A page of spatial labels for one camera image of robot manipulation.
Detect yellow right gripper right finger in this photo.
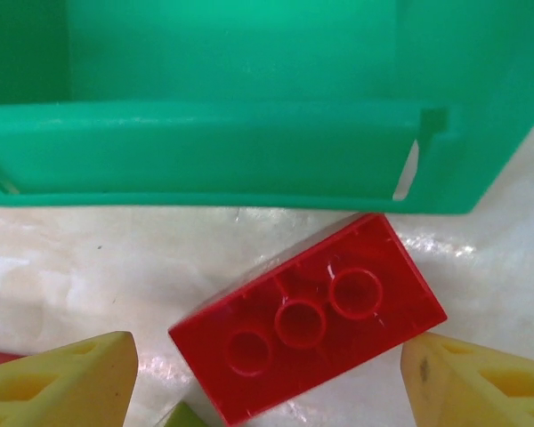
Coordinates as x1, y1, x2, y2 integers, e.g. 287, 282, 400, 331
401, 333, 534, 427

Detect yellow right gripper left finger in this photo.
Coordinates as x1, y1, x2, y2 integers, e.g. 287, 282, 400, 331
0, 330, 140, 427

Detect red two-by-four lego brick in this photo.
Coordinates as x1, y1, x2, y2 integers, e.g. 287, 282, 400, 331
166, 212, 449, 423

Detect small lime green lego brick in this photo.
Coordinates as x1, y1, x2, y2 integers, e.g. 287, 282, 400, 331
158, 400, 213, 427

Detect green plastic container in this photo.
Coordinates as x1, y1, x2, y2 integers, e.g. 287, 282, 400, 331
0, 0, 534, 217

